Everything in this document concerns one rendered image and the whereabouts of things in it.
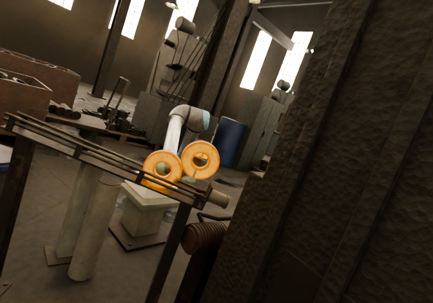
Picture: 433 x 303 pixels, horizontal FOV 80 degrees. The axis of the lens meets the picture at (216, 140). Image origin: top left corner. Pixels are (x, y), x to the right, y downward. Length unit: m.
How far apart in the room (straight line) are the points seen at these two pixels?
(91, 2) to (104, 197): 11.93
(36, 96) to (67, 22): 9.83
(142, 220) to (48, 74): 3.19
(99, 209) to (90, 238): 0.15
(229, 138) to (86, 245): 3.72
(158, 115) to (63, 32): 9.01
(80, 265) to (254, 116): 3.94
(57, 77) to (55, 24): 8.14
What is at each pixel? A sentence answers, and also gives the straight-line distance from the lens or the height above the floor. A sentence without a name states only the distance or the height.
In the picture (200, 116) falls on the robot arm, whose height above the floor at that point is 0.94.
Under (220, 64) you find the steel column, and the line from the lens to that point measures 4.28.
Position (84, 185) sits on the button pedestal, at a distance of 1.49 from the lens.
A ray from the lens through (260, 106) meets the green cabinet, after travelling 4.85.
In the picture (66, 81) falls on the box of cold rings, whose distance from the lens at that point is 4.63.
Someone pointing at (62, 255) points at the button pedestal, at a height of 0.02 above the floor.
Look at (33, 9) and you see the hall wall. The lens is 12.58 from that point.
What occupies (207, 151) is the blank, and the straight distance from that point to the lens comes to 1.02.
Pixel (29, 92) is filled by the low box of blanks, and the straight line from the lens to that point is 2.99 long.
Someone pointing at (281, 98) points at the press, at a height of 2.01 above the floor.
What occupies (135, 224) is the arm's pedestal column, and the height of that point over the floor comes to 0.11.
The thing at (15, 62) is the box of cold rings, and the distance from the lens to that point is 4.51.
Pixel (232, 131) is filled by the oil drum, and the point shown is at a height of 0.69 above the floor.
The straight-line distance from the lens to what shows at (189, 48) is 6.58.
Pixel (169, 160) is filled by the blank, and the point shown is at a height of 0.77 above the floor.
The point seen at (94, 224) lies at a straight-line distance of 1.40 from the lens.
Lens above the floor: 1.04
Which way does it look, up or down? 7 degrees down
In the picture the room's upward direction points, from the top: 20 degrees clockwise
